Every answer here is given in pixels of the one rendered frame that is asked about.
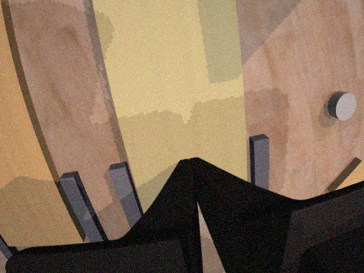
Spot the tan rectangular block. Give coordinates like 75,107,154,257
328,157,364,192

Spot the pale yellow strip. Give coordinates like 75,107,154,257
92,0,248,213

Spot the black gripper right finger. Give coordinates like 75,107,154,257
189,157,364,273

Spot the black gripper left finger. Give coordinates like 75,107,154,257
5,158,203,273

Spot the grey short cylinder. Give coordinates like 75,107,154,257
328,91,357,121

